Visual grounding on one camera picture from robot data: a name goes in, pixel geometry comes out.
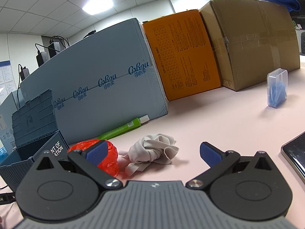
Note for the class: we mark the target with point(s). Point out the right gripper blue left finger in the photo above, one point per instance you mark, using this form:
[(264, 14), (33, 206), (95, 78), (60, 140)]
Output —
[(87, 161)]

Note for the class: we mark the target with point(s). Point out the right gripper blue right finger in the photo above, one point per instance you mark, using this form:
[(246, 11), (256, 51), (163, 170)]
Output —
[(219, 162)]

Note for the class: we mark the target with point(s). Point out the red plastic bag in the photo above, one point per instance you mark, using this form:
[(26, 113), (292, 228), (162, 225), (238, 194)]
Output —
[(108, 157)]

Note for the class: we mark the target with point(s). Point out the grey cloth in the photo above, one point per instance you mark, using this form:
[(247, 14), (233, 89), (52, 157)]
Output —
[(154, 148)]

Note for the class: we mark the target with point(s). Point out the blue container storage box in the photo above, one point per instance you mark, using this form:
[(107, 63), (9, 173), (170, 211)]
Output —
[(35, 131)]

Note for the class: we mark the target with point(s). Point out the green tube white cap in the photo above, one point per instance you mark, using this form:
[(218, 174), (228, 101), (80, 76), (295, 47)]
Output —
[(135, 123)]

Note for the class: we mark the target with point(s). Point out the smartphone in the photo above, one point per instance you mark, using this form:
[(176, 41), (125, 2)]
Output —
[(294, 152)]

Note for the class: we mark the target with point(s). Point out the large blue-grey Cobou carton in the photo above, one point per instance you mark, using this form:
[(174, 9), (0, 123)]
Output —
[(101, 82)]

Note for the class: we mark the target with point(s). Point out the small blue-grey carton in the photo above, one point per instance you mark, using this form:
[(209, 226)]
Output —
[(10, 105)]

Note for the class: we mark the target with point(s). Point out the orange cardboard box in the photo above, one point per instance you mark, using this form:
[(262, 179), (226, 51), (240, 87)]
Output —
[(183, 54)]

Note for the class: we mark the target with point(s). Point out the clear box blue items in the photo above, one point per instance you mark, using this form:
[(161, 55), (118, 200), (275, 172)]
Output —
[(277, 83)]

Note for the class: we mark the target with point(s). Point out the black power adapter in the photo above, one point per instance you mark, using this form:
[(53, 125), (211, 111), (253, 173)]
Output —
[(23, 72), (57, 44), (42, 55)]

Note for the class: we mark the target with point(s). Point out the brown cardboard box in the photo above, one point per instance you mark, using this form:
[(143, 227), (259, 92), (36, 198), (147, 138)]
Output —
[(250, 39)]

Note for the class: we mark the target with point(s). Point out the blue cloth on box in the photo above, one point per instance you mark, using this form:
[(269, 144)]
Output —
[(291, 5)]

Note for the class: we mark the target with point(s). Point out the wall notice poster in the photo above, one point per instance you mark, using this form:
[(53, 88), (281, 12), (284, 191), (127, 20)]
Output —
[(7, 83)]

